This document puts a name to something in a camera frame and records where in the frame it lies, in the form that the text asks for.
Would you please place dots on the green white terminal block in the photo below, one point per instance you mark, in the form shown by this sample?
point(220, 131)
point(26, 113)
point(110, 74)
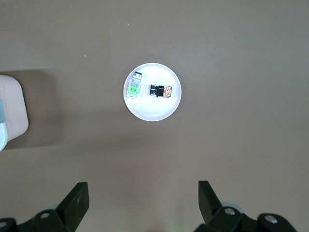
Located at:
point(133, 90)

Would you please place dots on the orange black push-button switch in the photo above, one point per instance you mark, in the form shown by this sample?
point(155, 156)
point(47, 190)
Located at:
point(159, 91)

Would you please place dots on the pink round plate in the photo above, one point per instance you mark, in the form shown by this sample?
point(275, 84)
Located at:
point(154, 108)

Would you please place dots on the white dark-green contact block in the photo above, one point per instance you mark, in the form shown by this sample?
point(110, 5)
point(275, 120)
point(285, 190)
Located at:
point(137, 76)

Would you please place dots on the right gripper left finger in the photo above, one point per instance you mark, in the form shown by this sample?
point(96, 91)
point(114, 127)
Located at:
point(72, 207)

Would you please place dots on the white lidded storage box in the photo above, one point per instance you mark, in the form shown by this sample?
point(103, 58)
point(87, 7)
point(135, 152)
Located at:
point(13, 104)

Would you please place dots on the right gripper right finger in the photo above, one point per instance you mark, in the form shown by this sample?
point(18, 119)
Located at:
point(212, 212)

